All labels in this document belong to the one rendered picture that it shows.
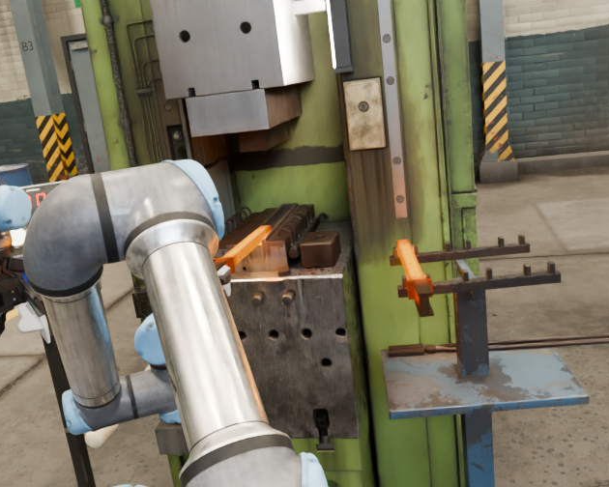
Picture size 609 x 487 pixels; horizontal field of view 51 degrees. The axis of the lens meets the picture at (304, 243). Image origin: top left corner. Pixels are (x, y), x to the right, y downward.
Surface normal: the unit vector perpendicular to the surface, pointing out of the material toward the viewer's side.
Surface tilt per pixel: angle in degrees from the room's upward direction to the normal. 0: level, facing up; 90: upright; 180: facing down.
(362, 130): 90
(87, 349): 120
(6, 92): 90
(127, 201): 68
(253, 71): 90
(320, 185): 90
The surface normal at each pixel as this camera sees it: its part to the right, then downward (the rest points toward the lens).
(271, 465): 0.48, -0.65
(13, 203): 0.94, -0.03
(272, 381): -0.18, 0.28
